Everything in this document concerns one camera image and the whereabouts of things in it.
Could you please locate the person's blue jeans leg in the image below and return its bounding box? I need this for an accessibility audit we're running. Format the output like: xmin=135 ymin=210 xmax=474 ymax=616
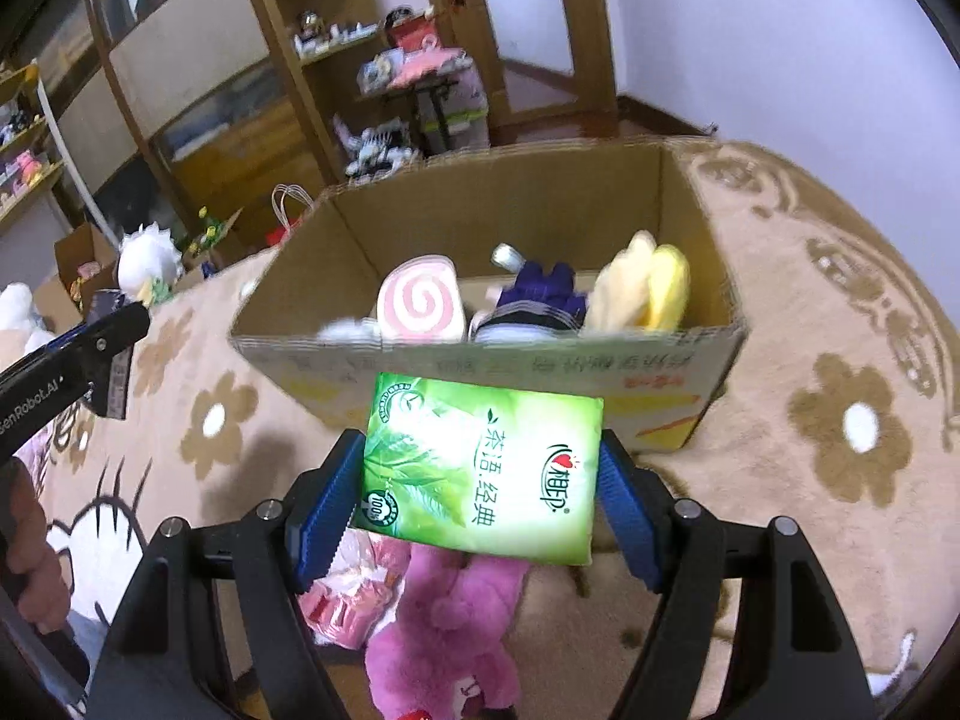
xmin=45 ymin=607 xmax=113 ymax=695

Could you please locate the wooden door with glass panel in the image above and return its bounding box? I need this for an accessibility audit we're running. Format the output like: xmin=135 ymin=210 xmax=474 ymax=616
xmin=412 ymin=0 xmax=623 ymax=143

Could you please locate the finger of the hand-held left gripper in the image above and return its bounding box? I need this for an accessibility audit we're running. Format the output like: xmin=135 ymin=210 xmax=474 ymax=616
xmin=25 ymin=321 xmax=92 ymax=359
xmin=0 ymin=302 xmax=152 ymax=395

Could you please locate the pink cloth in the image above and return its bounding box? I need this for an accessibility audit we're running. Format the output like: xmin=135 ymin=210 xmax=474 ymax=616
xmin=390 ymin=45 xmax=470 ymax=87

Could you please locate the large open cardboard box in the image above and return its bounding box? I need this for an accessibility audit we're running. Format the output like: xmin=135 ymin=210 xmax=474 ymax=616
xmin=54 ymin=223 xmax=121 ymax=316

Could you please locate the person's left hand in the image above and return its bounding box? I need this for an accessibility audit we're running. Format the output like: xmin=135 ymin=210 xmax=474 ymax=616
xmin=0 ymin=457 xmax=72 ymax=635

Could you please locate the white fluffy plush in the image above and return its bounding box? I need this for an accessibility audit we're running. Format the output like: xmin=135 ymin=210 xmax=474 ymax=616
xmin=0 ymin=283 xmax=38 ymax=335

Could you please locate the clear plastic storage box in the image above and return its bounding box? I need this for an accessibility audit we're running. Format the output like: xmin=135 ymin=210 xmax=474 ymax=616
xmin=420 ymin=67 xmax=492 ymax=155

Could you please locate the purple-haired doll plush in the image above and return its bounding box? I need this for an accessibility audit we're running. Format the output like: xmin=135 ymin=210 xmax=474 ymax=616
xmin=469 ymin=242 xmax=590 ymax=346

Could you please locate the pink bear plush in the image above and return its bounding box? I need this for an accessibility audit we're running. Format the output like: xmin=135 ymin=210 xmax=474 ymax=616
xmin=364 ymin=544 xmax=530 ymax=720

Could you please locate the red paper bag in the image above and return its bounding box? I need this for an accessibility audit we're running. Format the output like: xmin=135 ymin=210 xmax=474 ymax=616
xmin=266 ymin=184 xmax=316 ymax=248

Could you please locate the wooden corner shelf unit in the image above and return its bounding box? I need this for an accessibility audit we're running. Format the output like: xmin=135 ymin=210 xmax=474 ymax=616
xmin=232 ymin=0 xmax=421 ymax=188

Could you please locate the white spiky-haired plush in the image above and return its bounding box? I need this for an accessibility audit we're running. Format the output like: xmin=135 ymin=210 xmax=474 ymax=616
xmin=116 ymin=221 xmax=185 ymax=297

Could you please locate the black and white striped item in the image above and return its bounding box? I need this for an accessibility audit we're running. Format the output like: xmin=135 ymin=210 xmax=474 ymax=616
xmin=334 ymin=116 xmax=421 ymax=181

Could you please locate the yellow wall shelf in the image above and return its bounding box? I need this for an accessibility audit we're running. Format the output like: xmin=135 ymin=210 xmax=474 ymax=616
xmin=0 ymin=64 xmax=65 ymax=226

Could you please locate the cardboard box with green bottles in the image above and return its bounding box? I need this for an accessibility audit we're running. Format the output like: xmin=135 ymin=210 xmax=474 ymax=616
xmin=180 ymin=206 xmax=248 ymax=275

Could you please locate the green tissue pack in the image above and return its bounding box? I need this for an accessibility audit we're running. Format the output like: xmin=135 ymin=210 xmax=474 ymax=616
xmin=351 ymin=371 xmax=605 ymax=567

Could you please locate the pink plastic packet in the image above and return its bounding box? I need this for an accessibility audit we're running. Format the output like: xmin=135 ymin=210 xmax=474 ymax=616
xmin=298 ymin=529 xmax=413 ymax=650

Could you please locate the yellow dog plush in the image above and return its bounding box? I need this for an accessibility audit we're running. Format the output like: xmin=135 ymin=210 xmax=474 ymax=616
xmin=585 ymin=231 xmax=692 ymax=335

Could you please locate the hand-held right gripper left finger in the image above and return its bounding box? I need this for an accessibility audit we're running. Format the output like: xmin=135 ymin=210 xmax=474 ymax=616
xmin=86 ymin=427 xmax=368 ymax=720

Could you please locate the pink swirl roll plush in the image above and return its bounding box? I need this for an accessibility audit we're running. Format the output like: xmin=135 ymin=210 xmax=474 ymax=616
xmin=375 ymin=256 xmax=467 ymax=346

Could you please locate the small dark table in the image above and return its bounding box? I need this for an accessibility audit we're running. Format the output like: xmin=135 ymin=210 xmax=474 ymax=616
xmin=356 ymin=71 xmax=466 ymax=155

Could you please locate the red box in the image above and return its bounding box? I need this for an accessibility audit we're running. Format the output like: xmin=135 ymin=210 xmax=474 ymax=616
xmin=390 ymin=15 xmax=443 ymax=53

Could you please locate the brown cardboard box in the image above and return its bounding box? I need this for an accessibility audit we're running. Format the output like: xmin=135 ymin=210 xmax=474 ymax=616
xmin=229 ymin=136 xmax=747 ymax=455

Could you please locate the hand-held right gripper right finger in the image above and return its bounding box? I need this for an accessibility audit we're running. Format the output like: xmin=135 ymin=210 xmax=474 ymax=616
xmin=596 ymin=429 xmax=878 ymax=720

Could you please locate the wooden wardrobe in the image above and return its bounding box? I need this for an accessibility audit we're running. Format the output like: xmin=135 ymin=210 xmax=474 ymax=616
xmin=30 ymin=0 xmax=331 ymax=256

